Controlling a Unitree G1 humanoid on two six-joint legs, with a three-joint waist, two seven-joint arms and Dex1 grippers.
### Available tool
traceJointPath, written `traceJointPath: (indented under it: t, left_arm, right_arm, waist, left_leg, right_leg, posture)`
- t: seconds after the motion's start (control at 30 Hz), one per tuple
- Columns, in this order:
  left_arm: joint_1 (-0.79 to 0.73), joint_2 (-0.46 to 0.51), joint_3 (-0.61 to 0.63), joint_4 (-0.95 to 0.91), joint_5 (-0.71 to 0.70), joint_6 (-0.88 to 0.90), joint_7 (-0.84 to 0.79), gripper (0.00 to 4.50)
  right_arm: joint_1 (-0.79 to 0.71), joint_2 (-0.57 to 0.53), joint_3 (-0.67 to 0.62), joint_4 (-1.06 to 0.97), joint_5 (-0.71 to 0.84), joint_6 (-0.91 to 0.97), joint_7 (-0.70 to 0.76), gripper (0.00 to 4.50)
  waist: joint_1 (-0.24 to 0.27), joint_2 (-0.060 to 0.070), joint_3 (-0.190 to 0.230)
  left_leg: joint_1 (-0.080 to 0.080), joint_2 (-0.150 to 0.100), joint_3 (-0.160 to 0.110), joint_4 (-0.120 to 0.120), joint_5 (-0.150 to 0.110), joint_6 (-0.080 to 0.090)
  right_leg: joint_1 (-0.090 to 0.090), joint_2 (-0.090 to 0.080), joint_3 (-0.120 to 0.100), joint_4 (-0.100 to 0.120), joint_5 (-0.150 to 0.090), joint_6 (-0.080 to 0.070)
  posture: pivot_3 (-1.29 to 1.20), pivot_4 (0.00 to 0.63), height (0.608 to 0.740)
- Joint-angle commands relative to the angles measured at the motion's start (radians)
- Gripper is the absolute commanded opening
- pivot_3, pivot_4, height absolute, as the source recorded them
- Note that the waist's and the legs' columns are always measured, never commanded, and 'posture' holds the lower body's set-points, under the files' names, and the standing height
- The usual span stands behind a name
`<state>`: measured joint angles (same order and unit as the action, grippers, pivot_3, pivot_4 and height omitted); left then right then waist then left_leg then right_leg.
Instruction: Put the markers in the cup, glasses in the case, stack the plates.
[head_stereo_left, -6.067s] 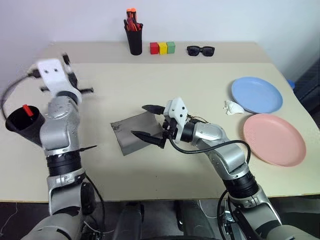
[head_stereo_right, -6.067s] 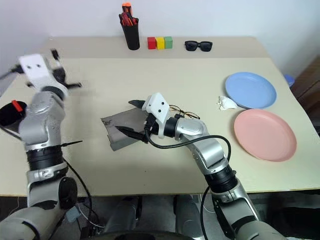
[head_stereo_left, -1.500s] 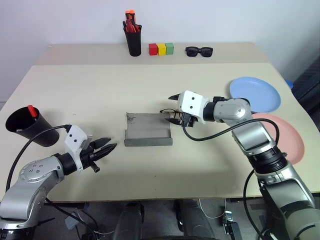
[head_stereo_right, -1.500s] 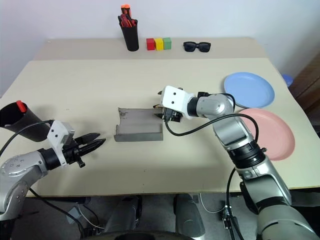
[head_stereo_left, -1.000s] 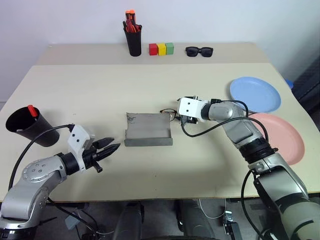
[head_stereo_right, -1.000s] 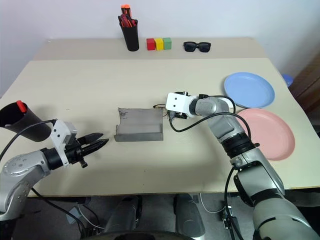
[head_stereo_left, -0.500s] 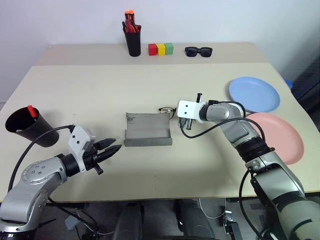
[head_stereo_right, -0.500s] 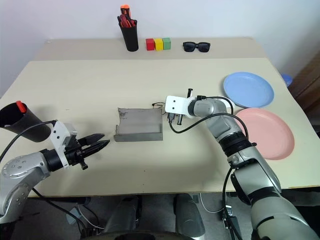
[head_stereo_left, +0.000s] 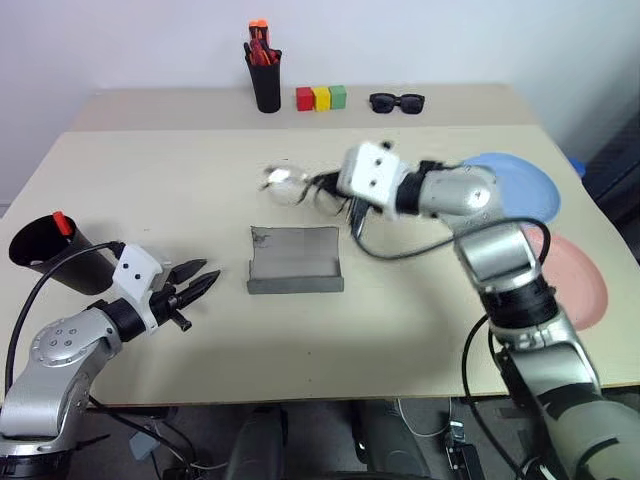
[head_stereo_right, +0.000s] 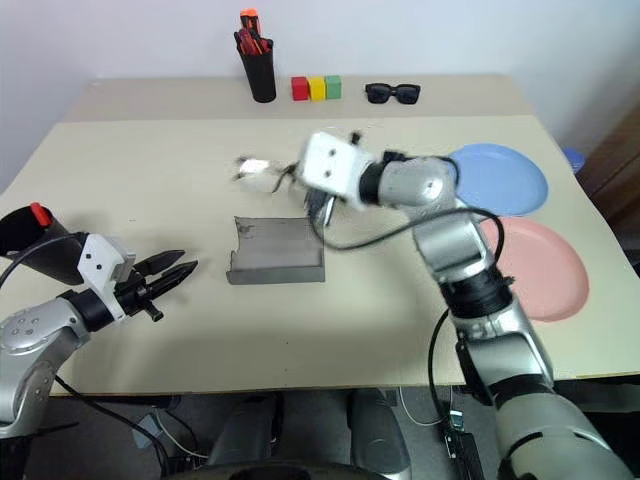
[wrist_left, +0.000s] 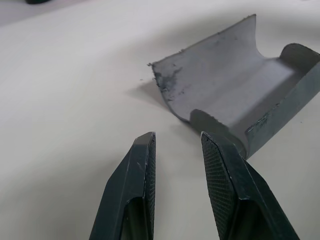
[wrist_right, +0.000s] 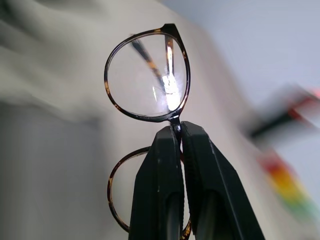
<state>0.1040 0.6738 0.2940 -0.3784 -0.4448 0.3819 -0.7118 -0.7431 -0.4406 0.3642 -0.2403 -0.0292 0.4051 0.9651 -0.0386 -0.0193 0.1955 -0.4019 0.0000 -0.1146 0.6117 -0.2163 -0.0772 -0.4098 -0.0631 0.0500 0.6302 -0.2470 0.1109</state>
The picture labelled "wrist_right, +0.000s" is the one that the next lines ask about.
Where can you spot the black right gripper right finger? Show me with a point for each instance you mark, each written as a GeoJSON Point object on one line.
{"type": "Point", "coordinates": [215, 190]}

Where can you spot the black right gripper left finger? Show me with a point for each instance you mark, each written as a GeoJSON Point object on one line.
{"type": "Point", "coordinates": [160, 175]}

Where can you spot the tortoiseshell round eyeglasses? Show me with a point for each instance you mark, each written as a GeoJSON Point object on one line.
{"type": "Point", "coordinates": [147, 75]}

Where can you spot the rainbow coloured striped object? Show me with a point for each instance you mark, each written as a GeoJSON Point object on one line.
{"type": "Point", "coordinates": [287, 182]}

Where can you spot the red and black marker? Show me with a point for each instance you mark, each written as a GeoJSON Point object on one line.
{"type": "Point", "coordinates": [287, 112]}

